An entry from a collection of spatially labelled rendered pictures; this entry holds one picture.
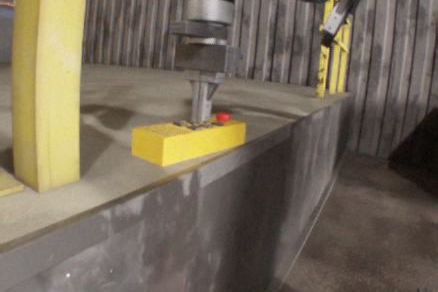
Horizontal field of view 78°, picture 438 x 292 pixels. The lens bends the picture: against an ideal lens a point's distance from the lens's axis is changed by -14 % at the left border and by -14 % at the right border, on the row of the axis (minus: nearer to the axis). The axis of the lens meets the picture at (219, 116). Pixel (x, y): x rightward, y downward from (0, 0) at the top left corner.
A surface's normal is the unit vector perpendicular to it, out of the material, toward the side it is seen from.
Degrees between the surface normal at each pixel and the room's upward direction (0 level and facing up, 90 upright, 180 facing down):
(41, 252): 90
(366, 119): 90
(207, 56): 90
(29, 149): 90
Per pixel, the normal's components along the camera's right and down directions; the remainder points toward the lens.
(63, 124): 0.88, 0.16
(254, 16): -0.47, 0.10
